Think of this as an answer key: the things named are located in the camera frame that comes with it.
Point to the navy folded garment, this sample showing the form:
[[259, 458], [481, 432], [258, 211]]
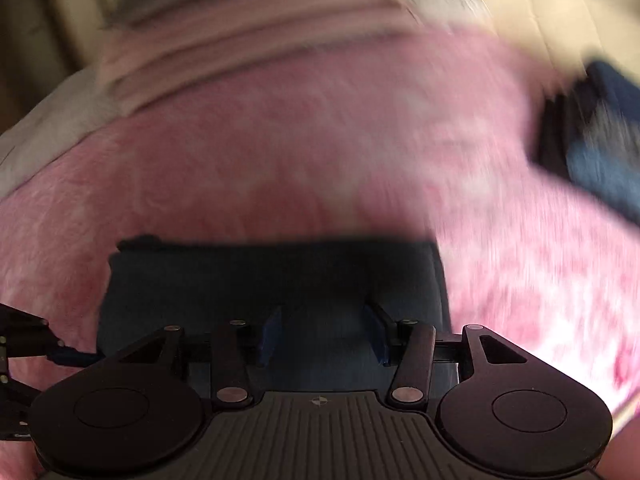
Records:
[[617, 85]]

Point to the blue denim folded garment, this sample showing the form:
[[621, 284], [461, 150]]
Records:
[[605, 180]]

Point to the pink floral blanket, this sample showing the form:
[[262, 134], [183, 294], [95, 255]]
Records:
[[300, 160]]

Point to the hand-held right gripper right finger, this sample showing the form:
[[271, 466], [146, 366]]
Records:
[[376, 334]]

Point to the dark blue pants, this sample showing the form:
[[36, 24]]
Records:
[[300, 275]]

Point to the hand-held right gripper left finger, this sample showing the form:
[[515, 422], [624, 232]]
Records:
[[269, 336]]

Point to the grey bed sheet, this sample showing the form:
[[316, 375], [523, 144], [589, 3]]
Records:
[[55, 130]]

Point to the grey folded garment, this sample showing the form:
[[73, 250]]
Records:
[[590, 110]]

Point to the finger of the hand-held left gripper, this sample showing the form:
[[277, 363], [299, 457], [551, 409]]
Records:
[[12, 405], [30, 337]]

